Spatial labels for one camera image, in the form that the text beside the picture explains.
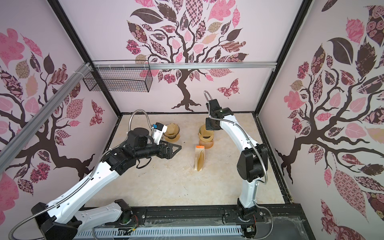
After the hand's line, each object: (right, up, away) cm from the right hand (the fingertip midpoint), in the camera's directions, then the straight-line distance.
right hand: (212, 123), depth 89 cm
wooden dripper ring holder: (-24, -10, 0) cm, 26 cm away
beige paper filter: (-6, -5, 0) cm, 8 cm away
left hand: (-20, -12, -20) cm, 31 cm away
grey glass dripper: (-24, -7, -2) cm, 26 cm away
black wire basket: (-60, +31, +6) cm, 68 cm away
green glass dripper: (-6, -5, 0) cm, 8 cm away
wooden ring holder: (-4, -10, +4) cm, 11 cm away
